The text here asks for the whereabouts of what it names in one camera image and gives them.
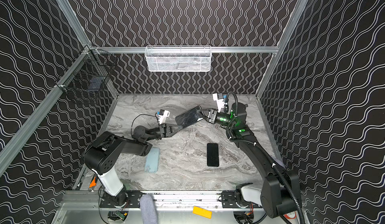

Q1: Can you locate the white smartphone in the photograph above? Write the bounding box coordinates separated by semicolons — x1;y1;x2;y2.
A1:
175;105;203;129

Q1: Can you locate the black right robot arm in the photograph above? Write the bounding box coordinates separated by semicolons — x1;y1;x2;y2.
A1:
197;103;305;224

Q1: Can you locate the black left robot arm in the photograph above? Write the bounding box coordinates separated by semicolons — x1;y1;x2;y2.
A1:
83;124;183;208

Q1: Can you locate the light blue phone case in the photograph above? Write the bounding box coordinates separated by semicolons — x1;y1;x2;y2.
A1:
144;147;160;173

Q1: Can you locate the dark blue smartphone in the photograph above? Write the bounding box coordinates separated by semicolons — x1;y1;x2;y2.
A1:
207;143;220;167

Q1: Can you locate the yellow block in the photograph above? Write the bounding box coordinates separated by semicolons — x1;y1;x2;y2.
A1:
192;206;213;219

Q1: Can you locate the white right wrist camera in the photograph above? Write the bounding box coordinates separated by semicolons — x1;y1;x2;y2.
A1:
213;93;226;112

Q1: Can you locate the black corrugated cable conduit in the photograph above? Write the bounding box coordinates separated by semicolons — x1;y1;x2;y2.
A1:
224;91;304;224

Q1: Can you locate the white wire mesh basket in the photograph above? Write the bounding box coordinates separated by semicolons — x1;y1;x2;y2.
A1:
144;46;213;72

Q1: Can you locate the orange handled tool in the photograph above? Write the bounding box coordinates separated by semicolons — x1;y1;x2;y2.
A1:
88;176;97;192

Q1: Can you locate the black wire mesh basket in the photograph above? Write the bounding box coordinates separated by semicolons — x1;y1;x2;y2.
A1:
58;46;118;106

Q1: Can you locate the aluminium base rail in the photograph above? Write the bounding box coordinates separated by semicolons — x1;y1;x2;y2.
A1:
60;189;304;213

